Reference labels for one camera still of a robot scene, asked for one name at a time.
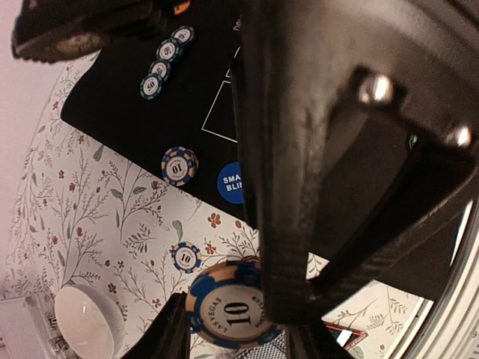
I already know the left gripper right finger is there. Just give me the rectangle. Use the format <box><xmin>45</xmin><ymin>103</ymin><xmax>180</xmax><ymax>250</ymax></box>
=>
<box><xmin>285</xmin><ymin>322</ymin><xmax>348</xmax><ymax>359</ymax></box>

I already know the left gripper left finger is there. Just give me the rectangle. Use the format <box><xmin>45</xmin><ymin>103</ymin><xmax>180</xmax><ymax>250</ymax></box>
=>
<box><xmin>125</xmin><ymin>292</ymin><xmax>191</xmax><ymax>359</ymax></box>

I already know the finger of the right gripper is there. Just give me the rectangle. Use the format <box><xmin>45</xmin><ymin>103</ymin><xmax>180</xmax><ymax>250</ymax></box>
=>
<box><xmin>10</xmin><ymin>0</ymin><xmax>181</xmax><ymax>62</ymax></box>
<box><xmin>232</xmin><ymin>1</ymin><xmax>478</xmax><ymax>325</ymax></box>

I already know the blue orange 10 chip stack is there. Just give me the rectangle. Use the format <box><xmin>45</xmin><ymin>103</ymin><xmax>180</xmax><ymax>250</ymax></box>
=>
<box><xmin>171</xmin><ymin>242</ymin><xmax>202</xmax><ymax>274</ymax></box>

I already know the green 50 chip row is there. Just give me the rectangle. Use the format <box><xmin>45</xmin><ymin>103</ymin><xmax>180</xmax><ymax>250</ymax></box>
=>
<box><xmin>139</xmin><ymin>25</ymin><xmax>196</xmax><ymax>100</ymax></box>

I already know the blue small blind button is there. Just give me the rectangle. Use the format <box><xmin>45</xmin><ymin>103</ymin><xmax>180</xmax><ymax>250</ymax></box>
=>
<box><xmin>217</xmin><ymin>162</ymin><xmax>244</xmax><ymax>204</ymax></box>

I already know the orange big blind button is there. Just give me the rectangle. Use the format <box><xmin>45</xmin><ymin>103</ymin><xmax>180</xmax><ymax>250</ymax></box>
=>
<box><xmin>174</xmin><ymin>0</ymin><xmax>191</xmax><ymax>16</ymax></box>

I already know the triangular all in marker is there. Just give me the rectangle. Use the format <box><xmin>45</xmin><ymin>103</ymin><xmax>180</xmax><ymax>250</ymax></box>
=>
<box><xmin>325</xmin><ymin>322</ymin><xmax>367</xmax><ymax>350</ymax></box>

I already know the white bowl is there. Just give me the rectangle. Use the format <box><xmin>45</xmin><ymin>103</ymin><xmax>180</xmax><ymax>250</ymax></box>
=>
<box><xmin>54</xmin><ymin>284</ymin><xmax>126</xmax><ymax>358</ymax></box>

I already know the black poker mat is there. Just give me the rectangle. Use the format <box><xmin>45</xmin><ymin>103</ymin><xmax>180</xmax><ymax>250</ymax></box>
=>
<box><xmin>59</xmin><ymin>0</ymin><xmax>461</xmax><ymax>300</ymax></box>

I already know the clear plastic case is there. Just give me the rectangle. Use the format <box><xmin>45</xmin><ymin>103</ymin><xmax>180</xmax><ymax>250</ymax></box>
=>
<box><xmin>1</xmin><ymin>292</ymin><xmax>75</xmax><ymax>358</ymax></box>

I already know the front aluminium rail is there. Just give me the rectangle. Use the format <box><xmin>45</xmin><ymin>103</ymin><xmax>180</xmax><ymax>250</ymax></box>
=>
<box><xmin>403</xmin><ymin>201</ymin><xmax>478</xmax><ymax>358</ymax></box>

